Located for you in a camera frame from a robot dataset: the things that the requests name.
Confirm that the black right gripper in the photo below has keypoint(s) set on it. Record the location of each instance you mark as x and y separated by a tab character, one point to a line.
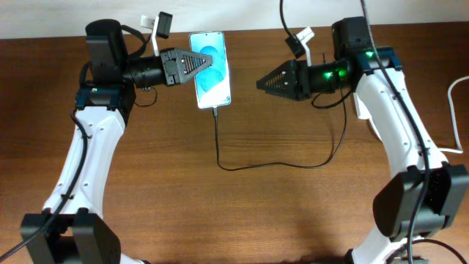
300	80

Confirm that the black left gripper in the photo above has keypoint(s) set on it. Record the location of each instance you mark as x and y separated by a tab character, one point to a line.
175	64

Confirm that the blue screen Galaxy smartphone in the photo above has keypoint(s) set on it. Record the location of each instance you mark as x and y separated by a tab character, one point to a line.
212	84

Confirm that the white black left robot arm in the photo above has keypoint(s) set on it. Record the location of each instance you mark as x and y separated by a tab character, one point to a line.
70	228

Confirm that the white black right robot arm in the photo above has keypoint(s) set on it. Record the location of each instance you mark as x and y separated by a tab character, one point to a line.
425	190

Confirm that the white power strip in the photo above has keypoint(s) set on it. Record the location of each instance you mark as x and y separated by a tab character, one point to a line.
360	108

